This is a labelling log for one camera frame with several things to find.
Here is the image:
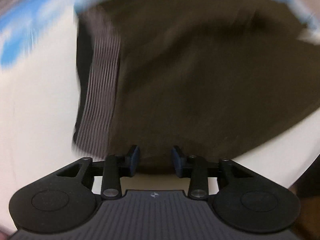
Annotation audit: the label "dark brown corduroy pants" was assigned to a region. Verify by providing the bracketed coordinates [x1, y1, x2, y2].
[73, 0, 319, 168]

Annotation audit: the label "blue and white bedsheet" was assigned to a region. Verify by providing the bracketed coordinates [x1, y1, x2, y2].
[1, 0, 319, 233]

